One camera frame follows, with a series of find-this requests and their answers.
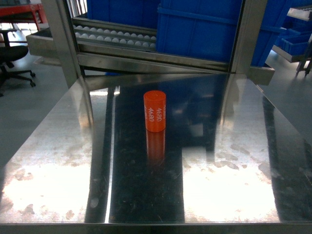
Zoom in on black office chair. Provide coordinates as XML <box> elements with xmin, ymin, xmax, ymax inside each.
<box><xmin>0</xmin><ymin>28</ymin><xmax>37</xmax><ymax>97</ymax></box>

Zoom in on blue bins on right shelf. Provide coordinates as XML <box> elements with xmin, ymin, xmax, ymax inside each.
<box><xmin>275</xmin><ymin>5</ymin><xmax>312</xmax><ymax>56</ymax></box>

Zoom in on large blue plastic crate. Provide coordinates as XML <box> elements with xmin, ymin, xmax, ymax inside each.
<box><xmin>156</xmin><ymin>0</ymin><xmax>291</xmax><ymax>67</ymax></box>

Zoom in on orange cylindrical capacitor 4680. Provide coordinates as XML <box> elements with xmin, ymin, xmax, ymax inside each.
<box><xmin>143</xmin><ymin>90</ymin><xmax>166</xmax><ymax>133</ymax></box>

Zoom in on red metal table frame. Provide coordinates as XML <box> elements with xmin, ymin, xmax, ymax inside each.
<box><xmin>0</xmin><ymin>0</ymin><xmax>48</xmax><ymax>30</ymax></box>

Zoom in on stainless steel roller rack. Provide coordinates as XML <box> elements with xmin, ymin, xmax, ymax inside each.
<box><xmin>26</xmin><ymin>0</ymin><xmax>274</xmax><ymax>86</ymax></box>

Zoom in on blue crate behind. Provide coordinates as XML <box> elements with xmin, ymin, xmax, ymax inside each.
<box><xmin>87</xmin><ymin>0</ymin><xmax>160</xmax><ymax>29</ymax></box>

